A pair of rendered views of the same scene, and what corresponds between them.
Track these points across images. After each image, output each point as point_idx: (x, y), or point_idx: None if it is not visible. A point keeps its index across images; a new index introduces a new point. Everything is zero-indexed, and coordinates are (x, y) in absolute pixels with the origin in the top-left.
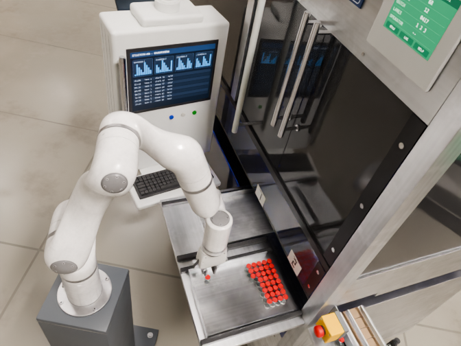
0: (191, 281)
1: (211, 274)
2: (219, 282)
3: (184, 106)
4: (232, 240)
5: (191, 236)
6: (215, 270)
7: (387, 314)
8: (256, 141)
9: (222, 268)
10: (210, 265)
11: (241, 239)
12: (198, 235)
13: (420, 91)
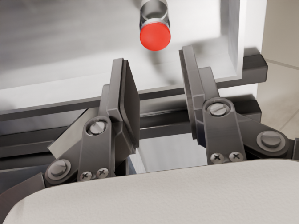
0: (245, 19)
1: (125, 44)
2: (88, 4)
3: None
4: (40, 166)
5: (184, 165)
6: (111, 90)
7: None
8: None
9: (75, 67)
10: (204, 223)
11: (10, 164)
12: (160, 166)
13: None
